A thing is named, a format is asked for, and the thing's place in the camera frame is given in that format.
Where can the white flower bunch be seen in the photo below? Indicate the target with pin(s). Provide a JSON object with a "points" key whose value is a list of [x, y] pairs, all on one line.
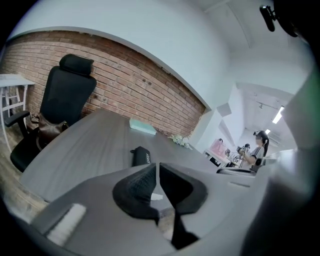
{"points": [[180, 140]]}

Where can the black clip-on camera device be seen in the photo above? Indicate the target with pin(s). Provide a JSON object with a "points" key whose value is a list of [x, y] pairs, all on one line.
{"points": [[268, 17]]}

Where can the pale teal book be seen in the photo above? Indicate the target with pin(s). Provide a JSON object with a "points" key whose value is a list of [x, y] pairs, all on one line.
{"points": [[142, 126]]}

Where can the brown leather bag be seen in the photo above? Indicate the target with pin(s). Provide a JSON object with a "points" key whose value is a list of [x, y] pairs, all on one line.
{"points": [[48, 128]]}

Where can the black mesh office chair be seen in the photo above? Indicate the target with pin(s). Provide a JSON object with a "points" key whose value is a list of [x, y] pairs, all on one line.
{"points": [[67, 95]]}

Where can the white side table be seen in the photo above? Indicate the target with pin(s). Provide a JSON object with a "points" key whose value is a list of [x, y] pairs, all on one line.
{"points": [[12, 81]]}

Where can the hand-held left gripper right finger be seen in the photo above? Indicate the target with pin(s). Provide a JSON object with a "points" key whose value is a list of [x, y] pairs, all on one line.
{"points": [[182, 192]]}

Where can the black zippered glasses case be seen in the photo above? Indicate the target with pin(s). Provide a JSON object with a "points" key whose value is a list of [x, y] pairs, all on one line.
{"points": [[140, 156]]}

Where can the long ceiling light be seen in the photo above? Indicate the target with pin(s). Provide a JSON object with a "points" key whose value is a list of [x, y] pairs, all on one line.
{"points": [[278, 115]]}

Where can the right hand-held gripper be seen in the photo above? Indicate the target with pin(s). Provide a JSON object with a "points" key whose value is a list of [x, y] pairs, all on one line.
{"points": [[295, 190]]}

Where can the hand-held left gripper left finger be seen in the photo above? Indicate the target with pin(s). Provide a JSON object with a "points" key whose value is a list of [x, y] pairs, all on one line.
{"points": [[132, 192]]}

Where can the white background desk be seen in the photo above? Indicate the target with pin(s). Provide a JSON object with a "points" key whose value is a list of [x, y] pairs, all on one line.
{"points": [[220, 158]]}

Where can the small ceiling light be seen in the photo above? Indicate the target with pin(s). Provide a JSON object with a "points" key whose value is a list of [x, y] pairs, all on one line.
{"points": [[267, 131]]}

